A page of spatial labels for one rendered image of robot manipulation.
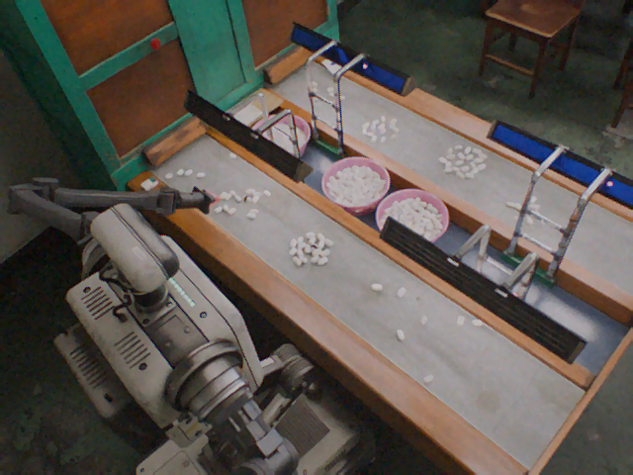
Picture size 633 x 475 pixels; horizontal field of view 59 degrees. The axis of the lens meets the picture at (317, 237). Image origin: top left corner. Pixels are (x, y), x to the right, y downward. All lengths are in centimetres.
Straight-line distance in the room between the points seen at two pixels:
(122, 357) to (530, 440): 115
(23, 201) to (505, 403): 149
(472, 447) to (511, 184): 105
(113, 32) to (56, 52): 22
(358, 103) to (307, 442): 147
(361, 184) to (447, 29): 242
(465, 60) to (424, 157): 189
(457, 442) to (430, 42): 319
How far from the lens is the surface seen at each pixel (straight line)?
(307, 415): 205
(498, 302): 155
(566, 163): 193
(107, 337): 117
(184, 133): 247
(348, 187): 226
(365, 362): 179
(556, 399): 185
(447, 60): 417
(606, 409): 273
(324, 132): 245
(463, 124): 249
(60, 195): 185
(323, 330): 185
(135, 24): 225
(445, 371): 182
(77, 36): 215
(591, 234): 222
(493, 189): 227
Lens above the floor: 239
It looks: 52 degrees down
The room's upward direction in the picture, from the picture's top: 8 degrees counter-clockwise
